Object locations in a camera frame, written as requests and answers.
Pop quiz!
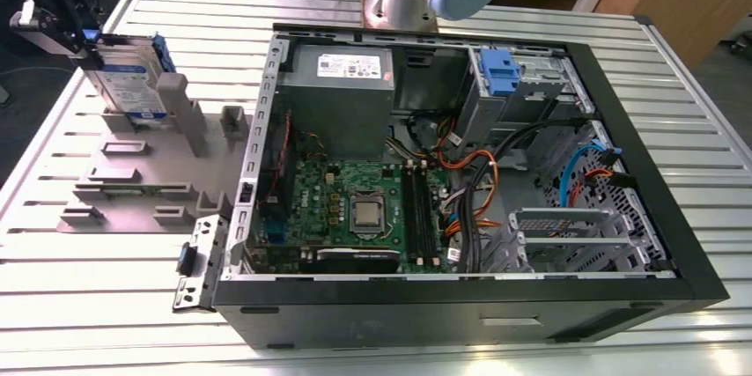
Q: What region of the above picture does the hard disk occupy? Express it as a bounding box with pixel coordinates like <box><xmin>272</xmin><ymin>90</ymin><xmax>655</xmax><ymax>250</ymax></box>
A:
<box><xmin>80</xmin><ymin>31</ymin><xmax>179</xmax><ymax>127</ymax></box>

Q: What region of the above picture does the orange red power wire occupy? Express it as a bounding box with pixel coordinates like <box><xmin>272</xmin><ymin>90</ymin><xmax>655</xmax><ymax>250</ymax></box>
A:
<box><xmin>579</xmin><ymin>167</ymin><xmax>639</xmax><ymax>190</ymax></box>

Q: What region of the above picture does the metal disk bay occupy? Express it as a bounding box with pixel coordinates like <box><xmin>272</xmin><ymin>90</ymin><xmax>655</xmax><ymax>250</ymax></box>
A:
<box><xmin>508</xmin><ymin>207</ymin><xmax>648</xmax><ymax>274</ymax></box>

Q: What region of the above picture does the grey parts rack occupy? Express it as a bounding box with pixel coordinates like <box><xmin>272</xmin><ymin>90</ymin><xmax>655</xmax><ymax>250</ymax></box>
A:
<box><xmin>55</xmin><ymin>74</ymin><xmax>253</xmax><ymax>234</ymax></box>

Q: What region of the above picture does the grey power supply unit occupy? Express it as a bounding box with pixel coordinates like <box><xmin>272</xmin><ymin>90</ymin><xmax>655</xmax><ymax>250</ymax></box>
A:
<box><xmin>275</xmin><ymin>43</ymin><xmax>395</xmax><ymax>161</ymax></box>

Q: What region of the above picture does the green motherboard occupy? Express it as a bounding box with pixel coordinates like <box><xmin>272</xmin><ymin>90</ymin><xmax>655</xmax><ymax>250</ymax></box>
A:
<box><xmin>245</xmin><ymin>158</ymin><xmax>453</xmax><ymax>274</ymax></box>

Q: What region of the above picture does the CPU socket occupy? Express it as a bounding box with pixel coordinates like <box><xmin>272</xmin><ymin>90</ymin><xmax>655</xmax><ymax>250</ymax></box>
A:
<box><xmin>345</xmin><ymin>188</ymin><xmax>393</xmax><ymax>243</ymax></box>

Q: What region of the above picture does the silver CPU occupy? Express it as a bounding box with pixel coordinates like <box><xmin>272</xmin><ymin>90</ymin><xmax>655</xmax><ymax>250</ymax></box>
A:
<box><xmin>351</xmin><ymin>202</ymin><xmax>383</xmax><ymax>225</ymax></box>

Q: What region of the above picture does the blue plastic drive latch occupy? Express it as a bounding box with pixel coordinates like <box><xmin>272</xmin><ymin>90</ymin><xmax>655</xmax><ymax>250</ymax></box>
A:
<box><xmin>479</xmin><ymin>47</ymin><xmax>524</xmax><ymax>98</ymax></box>

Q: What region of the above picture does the black RAM slot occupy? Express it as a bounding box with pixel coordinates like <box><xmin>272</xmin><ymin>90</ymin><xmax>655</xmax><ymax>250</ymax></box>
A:
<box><xmin>401</xmin><ymin>159</ymin><xmax>428</xmax><ymax>266</ymax></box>
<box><xmin>415</xmin><ymin>159</ymin><xmax>441</xmax><ymax>266</ymax></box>

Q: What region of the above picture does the black graphics card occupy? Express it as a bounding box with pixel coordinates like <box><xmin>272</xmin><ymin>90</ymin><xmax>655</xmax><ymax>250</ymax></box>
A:
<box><xmin>297</xmin><ymin>247</ymin><xmax>405</xmax><ymax>275</ymax></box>

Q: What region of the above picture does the metal drive cage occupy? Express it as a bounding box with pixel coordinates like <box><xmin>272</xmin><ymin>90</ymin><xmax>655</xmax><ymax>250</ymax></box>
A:
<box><xmin>457</xmin><ymin>44</ymin><xmax>592</xmax><ymax>148</ymax></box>

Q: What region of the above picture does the black PC case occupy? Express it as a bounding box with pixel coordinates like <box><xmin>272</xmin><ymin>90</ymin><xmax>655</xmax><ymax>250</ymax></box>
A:
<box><xmin>211</xmin><ymin>21</ymin><xmax>729</xmax><ymax>350</ymax></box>

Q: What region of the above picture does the red black twisted wire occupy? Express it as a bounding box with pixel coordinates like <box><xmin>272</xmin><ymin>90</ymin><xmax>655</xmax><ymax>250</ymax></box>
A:
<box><xmin>267</xmin><ymin>109</ymin><xmax>293</xmax><ymax>206</ymax></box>

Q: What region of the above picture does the metal expansion slot bracket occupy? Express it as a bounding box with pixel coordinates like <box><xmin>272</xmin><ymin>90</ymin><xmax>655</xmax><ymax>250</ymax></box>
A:
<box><xmin>172</xmin><ymin>213</ymin><xmax>232</xmax><ymax>313</ymax></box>

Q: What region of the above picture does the yellow black wire bundle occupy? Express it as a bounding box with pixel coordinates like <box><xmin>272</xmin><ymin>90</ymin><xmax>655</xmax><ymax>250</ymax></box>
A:
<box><xmin>384</xmin><ymin>114</ymin><xmax>463</xmax><ymax>161</ymax></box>

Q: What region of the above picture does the orange wire bundle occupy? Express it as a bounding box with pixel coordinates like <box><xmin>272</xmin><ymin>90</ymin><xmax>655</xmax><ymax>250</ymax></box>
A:
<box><xmin>437</xmin><ymin>149</ymin><xmax>507</xmax><ymax>240</ymax></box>

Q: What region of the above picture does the blue data wire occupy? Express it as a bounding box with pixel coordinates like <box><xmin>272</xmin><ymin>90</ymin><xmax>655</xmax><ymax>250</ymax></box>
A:
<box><xmin>556</xmin><ymin>140</ymin><xmax>624</xmax><ymax>210</ymax></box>

